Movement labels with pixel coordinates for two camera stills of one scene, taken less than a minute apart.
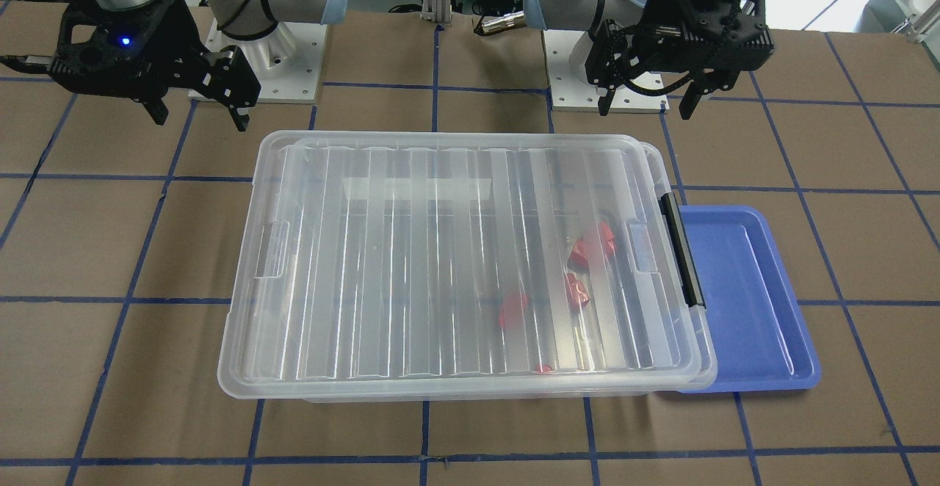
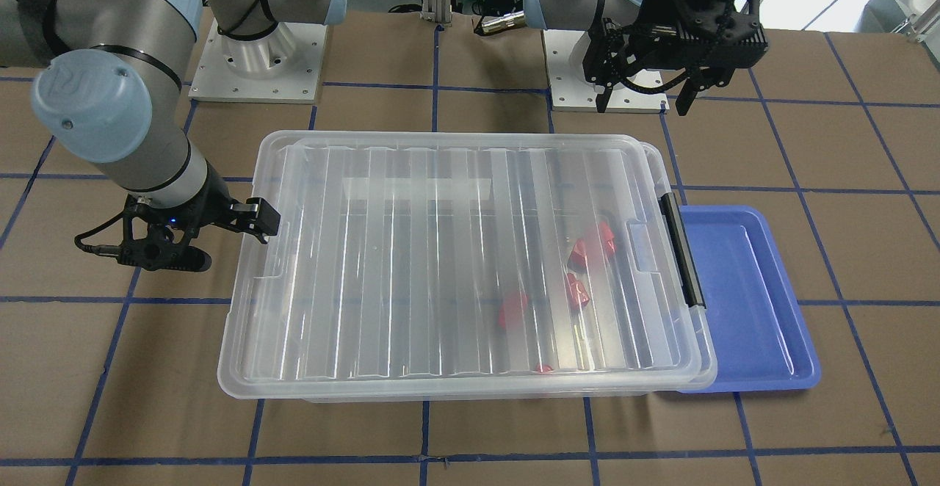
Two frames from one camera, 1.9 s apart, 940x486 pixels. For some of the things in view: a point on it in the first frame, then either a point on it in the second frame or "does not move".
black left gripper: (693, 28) does not move
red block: (578, 295) does not move
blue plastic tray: (762, 335) does not move
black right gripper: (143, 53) -> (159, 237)
